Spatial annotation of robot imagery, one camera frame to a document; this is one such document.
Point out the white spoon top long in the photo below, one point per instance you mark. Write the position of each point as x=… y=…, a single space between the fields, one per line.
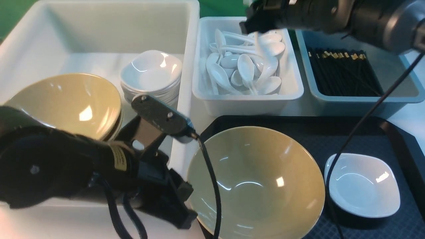
x=266 y=38

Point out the olive noodle bowl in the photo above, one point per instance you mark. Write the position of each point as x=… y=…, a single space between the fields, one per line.
x=270 y=186

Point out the pile of black chopsticks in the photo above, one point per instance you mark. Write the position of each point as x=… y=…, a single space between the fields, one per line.
x=343 y=72

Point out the black textured serving tray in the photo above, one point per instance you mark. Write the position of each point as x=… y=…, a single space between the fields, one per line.
x=323 y=136

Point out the stack of white sauce dishes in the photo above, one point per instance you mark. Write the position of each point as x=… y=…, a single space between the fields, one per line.
x=155 y=73

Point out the blue-grey chopstick bin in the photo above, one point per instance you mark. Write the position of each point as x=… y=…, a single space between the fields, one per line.
x=387 y=67

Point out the white spoon left lower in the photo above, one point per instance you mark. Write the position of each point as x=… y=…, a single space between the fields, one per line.
x=220 y=76

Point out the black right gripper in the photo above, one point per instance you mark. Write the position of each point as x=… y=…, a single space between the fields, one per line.
x=265 y=15

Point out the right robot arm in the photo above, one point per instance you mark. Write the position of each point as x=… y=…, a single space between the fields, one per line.
x=393 y=25

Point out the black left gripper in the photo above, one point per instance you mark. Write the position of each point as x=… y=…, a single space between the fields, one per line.
x=162 y=191

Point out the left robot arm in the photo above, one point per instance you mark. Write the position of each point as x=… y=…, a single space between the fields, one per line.
x=39 y=163

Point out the white spoon right lower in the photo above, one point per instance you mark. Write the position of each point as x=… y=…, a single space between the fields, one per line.
x=269 y=86

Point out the large white plastic tub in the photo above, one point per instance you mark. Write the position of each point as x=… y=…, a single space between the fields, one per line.
x=98 y=37

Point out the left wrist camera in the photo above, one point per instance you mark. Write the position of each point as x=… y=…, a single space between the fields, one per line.
x=163 y=117

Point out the white sauce dish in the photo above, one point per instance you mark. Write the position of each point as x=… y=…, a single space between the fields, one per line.
x=364 y=186

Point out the white spoon upper horizontal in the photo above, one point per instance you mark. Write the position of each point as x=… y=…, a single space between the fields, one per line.
x=274 y=48

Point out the top olive bowl in stack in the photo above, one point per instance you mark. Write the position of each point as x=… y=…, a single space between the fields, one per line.
x=82 y=104

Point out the white spoon centre upright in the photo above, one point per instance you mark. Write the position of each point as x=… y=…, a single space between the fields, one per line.
x=246 y=70

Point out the stack of olive bowls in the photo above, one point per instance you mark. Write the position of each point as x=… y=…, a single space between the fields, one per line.
x=115 y=129

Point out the white spoon bin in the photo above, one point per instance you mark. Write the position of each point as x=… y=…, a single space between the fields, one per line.
x=220 y=102

